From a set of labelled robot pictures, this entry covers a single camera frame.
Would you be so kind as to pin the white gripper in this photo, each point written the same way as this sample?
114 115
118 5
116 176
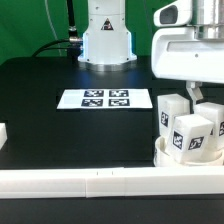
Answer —
177 54

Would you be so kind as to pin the white round stool seat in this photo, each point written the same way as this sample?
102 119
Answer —
162 159

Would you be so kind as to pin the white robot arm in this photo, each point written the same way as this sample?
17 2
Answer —
107 43

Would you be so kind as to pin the white marker base sheet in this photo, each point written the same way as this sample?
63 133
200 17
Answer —
105 99

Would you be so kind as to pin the white left fence block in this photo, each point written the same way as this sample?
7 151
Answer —
3 134

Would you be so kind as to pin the white front fence bar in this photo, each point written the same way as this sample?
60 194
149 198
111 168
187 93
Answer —
112 182

